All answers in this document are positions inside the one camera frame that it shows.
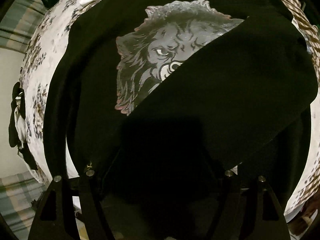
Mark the plaid curtain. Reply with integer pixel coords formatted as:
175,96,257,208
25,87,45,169
1,0,46,239

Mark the black and white garment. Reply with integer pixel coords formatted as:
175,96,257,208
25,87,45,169
8,82,38,171

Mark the floral cream bed blanket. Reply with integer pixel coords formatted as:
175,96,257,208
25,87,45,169
20,0,319,216

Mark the black lion print sweatshirt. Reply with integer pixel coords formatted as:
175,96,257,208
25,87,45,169
43,0,318,239

